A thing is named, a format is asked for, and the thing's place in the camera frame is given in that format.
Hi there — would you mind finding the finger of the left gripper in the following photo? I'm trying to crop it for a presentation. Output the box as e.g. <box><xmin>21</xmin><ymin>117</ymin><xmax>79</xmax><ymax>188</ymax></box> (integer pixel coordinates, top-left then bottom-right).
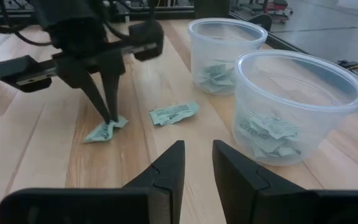
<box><xmin>55</xmin><ymin>55</ymin><xmax>111</xmax><ymax>123</ymax></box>
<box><xmin>98</xmin><ymin>50</ymin><xmax>127</xmax><ymax>122</ymax></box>

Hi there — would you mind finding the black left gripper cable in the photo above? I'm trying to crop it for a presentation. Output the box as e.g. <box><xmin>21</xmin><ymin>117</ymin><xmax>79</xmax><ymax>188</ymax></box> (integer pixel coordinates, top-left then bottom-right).
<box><xmin>0</xmin><ymin>0</ymin><xmax>53</xmax><ymax>47</ymax></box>

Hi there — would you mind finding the red cart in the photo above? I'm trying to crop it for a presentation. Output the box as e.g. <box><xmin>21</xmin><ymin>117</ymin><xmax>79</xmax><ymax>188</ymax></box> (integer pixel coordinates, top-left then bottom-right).
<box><xmin>265</xmin><ymin>0</ymin><xmax>294</xmax><ymax>25</ymax></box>

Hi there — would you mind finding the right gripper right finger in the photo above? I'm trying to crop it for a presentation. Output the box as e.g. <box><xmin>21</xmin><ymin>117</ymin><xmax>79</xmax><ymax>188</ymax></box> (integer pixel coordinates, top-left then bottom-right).
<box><xmin>212</xmin><ymin>139</ymin><xmax>358</xmax><ymax>224</ymax></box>

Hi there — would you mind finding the clear plastic cup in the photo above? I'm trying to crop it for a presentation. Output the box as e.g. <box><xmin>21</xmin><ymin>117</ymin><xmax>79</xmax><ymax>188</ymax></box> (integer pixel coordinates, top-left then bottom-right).
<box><xmin>187</xmin><ymin>17</ymin><xmax>269</xmax><ymax>96</ymax></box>
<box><xmin>232</xmin><ymin>49</ymin><xmax>358</xmax><ymax>167</ymax></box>

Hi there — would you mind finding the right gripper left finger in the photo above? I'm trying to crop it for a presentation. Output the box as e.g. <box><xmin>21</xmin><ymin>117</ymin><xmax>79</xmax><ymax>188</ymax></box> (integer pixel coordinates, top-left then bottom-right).
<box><xmin>0</xmin><ymin>139</ymin><xmax>186</xmax><ymax>224</ymax></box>

